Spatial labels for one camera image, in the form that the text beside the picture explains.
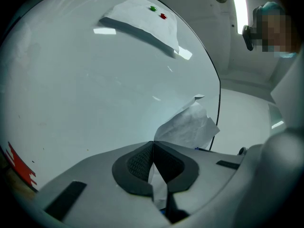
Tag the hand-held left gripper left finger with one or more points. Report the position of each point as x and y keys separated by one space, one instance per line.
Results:
x=99 y=174

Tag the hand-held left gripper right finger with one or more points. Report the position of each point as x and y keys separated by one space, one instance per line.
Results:
x=209 y=170

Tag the white sheet of paper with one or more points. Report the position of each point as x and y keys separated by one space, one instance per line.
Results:
x=142 y=20
x=190 y=127

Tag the white whiteboard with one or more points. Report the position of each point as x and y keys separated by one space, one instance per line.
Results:
x=71 y=91

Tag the person's left forearm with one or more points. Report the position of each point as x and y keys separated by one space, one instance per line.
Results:
x=275 y=179

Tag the red sticker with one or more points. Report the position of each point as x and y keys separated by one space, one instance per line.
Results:
x=20 y=165

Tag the person's white coat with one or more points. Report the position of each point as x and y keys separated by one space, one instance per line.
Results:
x=291 y=96

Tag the person's head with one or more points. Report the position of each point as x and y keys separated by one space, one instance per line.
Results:
x=278 y=30

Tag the red round magnet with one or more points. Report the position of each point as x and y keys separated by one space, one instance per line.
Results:
x=163 y=16

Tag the long ceiling light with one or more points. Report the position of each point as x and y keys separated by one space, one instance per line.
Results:
x=240 y=6

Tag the green round magnet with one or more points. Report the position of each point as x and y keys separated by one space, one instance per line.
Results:
x=153 y=8

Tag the black head-worn camera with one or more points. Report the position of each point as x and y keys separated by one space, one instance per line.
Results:
x=248 y=38

